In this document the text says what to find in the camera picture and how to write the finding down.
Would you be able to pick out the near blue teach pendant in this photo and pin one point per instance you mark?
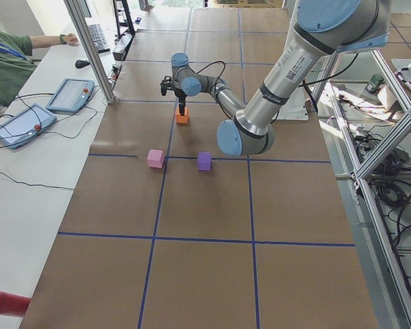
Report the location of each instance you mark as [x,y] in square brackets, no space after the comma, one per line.
[25,126]

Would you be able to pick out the far blue teach pendant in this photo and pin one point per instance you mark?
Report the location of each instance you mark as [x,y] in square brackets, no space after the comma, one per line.
[71,96]

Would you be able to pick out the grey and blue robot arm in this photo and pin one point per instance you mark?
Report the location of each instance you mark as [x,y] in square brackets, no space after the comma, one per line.
[322,28]

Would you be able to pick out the green operator shirt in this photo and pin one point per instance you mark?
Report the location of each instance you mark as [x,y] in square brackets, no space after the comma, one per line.
[15,65]

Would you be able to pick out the pink foam cube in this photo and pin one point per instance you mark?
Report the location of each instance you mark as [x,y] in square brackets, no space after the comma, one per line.
[155,158]

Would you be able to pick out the aluminium truss frame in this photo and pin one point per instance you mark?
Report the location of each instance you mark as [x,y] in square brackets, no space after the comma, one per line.
[369,137]

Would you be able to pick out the blue teach pendant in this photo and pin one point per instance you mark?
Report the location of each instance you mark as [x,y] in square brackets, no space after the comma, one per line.
[71,96]
[25,126]

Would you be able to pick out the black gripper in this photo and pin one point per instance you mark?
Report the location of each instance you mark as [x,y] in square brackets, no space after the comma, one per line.
[180,94]

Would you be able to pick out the orange foam cube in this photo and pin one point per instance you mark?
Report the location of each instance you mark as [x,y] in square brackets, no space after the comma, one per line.
[182,118]

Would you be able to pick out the black computer mouse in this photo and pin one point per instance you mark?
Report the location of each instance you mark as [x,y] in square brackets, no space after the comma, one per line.
[79,64]

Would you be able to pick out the purple foam cube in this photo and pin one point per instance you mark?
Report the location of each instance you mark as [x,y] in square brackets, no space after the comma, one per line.
[204,161]

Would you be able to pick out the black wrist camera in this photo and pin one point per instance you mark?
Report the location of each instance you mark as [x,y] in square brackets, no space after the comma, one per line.
[166,84]

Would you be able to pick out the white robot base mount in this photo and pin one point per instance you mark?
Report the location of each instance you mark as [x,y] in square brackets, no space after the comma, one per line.
[295,107]

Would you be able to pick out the operator forearm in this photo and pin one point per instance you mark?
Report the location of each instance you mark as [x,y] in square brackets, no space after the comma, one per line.
[41,42]

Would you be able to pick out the operator hand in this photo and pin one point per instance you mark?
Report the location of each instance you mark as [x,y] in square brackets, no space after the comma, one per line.
[70,39]

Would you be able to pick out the black keyboard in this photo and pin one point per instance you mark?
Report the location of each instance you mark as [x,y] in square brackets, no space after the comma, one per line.
[98,38]

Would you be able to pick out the red cylinder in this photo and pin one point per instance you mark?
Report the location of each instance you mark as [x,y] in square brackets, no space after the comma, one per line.
[13,305]

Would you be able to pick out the aluminium frame post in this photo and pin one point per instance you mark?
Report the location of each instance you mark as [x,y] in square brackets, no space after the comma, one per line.
[78,19]

